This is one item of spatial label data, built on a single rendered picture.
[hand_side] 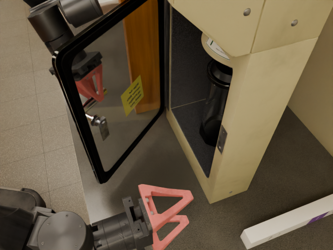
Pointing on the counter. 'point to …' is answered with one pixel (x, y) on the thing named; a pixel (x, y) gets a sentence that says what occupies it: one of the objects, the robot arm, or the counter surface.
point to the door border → (72, 74)
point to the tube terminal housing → (258, 92)
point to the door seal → (77, 91)
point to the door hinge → (166, 51)
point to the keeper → (222, 139)
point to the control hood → (224, 21)
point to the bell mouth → (215, 50)
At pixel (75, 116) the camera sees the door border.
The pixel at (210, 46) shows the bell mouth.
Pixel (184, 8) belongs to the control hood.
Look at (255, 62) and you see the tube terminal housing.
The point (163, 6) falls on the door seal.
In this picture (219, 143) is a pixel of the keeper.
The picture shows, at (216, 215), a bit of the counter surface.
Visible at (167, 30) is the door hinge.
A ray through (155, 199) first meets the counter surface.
